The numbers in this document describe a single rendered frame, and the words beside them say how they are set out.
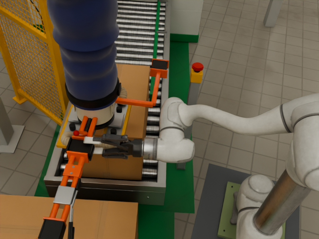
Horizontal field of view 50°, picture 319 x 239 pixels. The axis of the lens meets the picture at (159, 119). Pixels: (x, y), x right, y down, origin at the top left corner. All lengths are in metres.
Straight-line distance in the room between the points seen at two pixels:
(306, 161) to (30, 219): 1.50
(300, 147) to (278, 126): 0.17
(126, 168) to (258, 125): 0.99
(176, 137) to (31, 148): 1.88
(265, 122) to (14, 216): 1.45
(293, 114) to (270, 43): 3.28
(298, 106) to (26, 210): 1.53
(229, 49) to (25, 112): 2.33
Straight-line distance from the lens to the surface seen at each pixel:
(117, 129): 1.61
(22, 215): 2.08
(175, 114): 1.40
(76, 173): 1.34
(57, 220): 1.25
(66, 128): 1.64
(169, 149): 1.35
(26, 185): 2.85
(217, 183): 1.89
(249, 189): 1.56
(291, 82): 3.90
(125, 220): 1.97
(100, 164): 1.99
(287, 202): 1.23
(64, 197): 1.30
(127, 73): 2.14
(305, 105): 1.14
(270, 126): 1.19
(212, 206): 1.81
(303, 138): 1.05
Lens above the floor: 2.31
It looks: 47 degrees down
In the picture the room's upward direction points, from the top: 4 degrees clockwise
